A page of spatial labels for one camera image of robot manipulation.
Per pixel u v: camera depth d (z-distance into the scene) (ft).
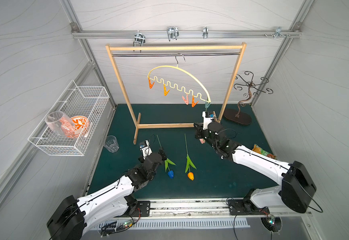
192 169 2.87
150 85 2.91
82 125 2.22
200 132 2.32
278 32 2.51
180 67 2.32
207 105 2.52
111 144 3.07
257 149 2.98
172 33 2.47
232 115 3.67
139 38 2.57
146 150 2.27
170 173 2.69
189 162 2.90
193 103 2.58
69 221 1.31
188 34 2.62
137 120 3.52
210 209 2.47
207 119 2.26
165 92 2.76
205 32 2.57
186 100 2.60
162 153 2.42
